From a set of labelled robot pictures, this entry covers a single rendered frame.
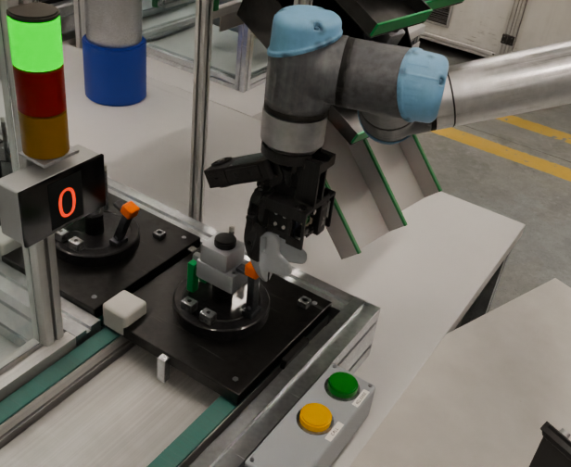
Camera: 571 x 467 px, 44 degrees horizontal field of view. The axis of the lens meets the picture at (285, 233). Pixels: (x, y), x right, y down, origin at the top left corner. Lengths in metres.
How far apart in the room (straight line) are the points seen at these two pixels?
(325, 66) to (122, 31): 1.10
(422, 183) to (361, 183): 0.16
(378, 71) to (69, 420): 0.58
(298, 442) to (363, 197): 0.48
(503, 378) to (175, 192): 0.75
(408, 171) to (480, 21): 3.78
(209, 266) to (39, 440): 0.31
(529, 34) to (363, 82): 4.26
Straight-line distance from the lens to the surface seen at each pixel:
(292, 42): 0.76
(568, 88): 0.92
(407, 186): 1.33
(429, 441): 1.08
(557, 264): 3.18
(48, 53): 0.77
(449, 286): 1.36
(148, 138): 1.72
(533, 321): 1.35
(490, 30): 5.07
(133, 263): 1.13
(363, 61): 0.76
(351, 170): 1.21
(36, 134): 0.80
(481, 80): 0.90
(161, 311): 1.04
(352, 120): 1.08
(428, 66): 0.76
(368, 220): 1.21
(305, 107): 0.78
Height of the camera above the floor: 1.66
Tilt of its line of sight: 34 degrees down
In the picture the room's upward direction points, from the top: 7 degrees clockwise
